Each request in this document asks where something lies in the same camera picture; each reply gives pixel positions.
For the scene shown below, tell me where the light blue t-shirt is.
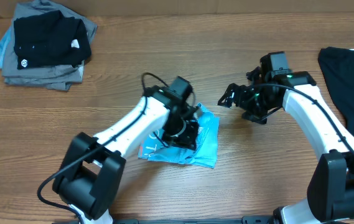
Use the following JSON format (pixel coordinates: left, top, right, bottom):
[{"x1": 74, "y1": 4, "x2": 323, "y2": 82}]
[{"x1": 137, "y1": 103, "x2": 220, "y2": 168}]

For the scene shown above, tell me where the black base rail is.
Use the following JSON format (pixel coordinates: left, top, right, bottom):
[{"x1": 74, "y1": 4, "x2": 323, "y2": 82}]
[{"x1": 52, "y1": 215, "x2": 289, "y2": 224}]

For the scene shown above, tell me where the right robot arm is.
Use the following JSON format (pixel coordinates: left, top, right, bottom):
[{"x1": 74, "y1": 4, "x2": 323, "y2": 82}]
[{"x1": 218, "y1": 52, "x2": 354, "y2": 224}]

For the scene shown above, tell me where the black folded shirt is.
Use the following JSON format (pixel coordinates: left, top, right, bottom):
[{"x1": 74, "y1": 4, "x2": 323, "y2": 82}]
[{"x1": 14, "y1": 11, "x2": 91, "y2": 70}]

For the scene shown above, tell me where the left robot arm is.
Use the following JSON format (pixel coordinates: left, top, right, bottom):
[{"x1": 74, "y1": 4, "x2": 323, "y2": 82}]
[{"x1": 52, "y1": 77, "x2": 199, "y2": 223}]

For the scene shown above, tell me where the grey folded garment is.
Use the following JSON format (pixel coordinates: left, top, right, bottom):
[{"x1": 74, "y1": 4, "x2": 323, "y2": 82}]
[{"x1": 1, "y1": 1, "x2": 97, "y2": 91}]

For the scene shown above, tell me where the light blue folded garment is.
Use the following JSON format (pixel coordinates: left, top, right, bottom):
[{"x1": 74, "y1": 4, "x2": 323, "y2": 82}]
[{"x1": 0, "y1": 28, "x2": 11, "y2": 70}]

